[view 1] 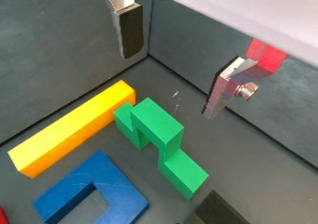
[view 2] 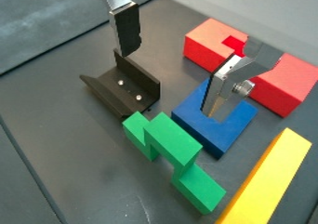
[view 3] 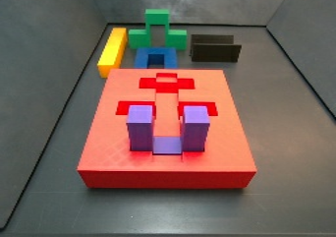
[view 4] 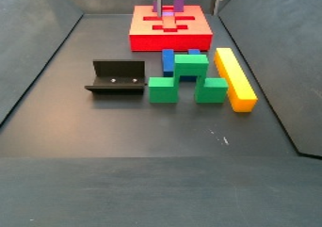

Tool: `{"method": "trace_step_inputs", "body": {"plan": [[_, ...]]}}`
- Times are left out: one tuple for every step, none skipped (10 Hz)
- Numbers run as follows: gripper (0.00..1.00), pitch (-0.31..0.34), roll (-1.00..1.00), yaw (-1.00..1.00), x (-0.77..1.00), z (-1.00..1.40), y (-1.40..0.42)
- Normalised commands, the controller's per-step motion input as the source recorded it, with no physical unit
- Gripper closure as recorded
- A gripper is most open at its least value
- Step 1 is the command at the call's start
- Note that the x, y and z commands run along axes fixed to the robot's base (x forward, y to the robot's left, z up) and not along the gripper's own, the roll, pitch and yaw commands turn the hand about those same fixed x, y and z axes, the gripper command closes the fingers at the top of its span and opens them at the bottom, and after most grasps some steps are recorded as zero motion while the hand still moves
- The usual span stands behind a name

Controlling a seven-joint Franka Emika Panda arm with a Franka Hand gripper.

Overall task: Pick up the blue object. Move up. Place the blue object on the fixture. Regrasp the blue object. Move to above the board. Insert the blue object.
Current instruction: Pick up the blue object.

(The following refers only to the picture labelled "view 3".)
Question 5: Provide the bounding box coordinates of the blue U-shaped block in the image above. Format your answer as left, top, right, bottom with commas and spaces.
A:
133, 47, 177, 69

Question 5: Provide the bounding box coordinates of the purple U-shaped block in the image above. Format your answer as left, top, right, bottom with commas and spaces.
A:
125, 105, 211, 155

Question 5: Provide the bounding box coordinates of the yellow long bar block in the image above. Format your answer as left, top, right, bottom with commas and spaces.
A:
97, 28, 127, 78

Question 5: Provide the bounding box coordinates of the red base block with slots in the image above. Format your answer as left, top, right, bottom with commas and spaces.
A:
77, 69, 256, 189

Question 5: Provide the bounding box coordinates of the green stepped arch block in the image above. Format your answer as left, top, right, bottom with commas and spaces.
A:
128, 9, 188, 50

